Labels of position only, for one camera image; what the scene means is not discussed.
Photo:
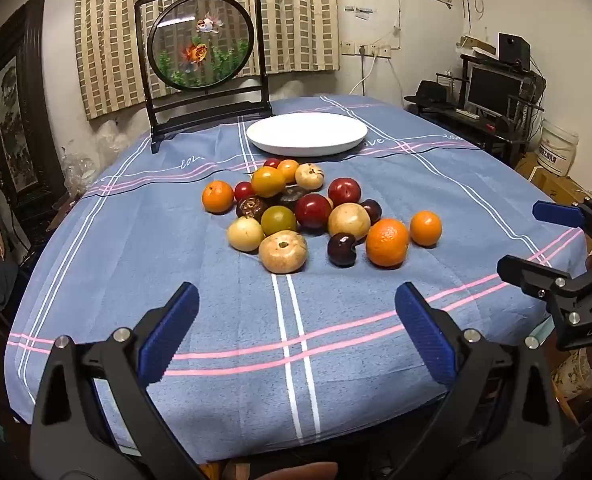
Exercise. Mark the small dark red fruit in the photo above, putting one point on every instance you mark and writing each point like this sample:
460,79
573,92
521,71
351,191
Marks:
272,163

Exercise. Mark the cardboard box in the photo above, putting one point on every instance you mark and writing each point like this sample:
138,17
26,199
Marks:
551,185

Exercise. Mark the red plum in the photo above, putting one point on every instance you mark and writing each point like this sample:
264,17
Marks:
313,211
344,191

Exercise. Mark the large orange tangerine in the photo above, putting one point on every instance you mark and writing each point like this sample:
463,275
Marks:
387,242

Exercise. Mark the orange tomato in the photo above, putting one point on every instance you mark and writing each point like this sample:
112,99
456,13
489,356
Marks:
218,196

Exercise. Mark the black monitor stand desk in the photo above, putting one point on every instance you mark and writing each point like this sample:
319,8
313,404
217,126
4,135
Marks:
476,130

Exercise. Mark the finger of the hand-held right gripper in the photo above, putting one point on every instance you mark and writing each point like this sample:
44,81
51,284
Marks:
526,270
558,213

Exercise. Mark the white wall power outlets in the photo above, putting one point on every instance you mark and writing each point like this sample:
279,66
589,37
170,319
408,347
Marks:
371,50

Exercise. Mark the floral patterned cloth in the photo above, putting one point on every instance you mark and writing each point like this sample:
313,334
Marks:
576,375

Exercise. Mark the blue plaid tablecloth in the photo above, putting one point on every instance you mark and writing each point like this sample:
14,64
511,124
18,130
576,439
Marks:
176,260

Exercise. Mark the black speaker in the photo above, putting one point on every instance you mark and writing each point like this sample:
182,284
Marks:
513,50

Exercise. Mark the beige checked curtain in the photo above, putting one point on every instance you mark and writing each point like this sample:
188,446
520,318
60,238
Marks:
301,20

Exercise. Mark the black computer monitor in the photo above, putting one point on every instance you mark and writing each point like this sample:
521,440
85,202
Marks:
493,91

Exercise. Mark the dark framed painting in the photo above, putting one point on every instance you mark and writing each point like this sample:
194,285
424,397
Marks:
13,125

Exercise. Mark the yellow-green citrus fruit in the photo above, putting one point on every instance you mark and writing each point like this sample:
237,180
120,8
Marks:
278,220

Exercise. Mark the dark purple round fruit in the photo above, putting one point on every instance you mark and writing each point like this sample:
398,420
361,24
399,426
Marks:
292,196

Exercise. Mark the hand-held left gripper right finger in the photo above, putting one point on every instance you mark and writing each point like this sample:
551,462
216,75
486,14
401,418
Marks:
423,330

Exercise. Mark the yellow-orange tomato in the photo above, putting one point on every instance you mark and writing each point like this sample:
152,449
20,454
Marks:
268,181

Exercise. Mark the dark brown round fruit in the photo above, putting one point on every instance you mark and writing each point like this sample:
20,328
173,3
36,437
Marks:
251,207

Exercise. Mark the clear plastic bags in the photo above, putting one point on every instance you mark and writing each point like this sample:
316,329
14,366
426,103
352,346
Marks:
81,165

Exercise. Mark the white plastic bucket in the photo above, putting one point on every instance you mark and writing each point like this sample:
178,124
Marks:
556,147

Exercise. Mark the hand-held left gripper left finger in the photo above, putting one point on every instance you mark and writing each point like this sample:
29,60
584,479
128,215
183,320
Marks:
168,330

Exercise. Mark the large beige dimpled fruit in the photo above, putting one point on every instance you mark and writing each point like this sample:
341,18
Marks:
283,251

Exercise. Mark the black hat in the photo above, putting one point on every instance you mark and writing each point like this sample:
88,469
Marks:
430,94

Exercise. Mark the white round plate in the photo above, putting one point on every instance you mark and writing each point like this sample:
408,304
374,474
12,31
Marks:
306,132

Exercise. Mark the beige speckled fruit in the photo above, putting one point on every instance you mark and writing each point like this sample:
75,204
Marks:
349,220

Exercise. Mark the small orange tangerine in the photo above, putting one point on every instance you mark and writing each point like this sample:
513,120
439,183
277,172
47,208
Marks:
288,170
425,228

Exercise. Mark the beige round fruit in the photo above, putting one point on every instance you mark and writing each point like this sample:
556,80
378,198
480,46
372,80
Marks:
309,176
245,233

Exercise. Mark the goldfish embroidery black frame screen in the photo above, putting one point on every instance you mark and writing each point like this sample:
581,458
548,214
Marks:
201,42

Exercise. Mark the small red tomato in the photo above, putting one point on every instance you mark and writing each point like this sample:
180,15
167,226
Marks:
243,191

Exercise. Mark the small dark plum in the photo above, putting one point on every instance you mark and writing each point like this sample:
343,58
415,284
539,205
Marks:
371,210

